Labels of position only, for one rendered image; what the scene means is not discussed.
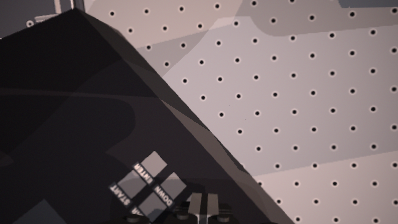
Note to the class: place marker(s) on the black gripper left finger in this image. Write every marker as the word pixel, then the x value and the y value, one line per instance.
pixel 186 212

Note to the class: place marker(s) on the dark grey benchtop machine with lid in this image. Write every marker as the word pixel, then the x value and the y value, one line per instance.
pixel 90 132

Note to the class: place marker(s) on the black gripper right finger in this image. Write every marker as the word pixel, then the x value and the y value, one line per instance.
pixel 217 213

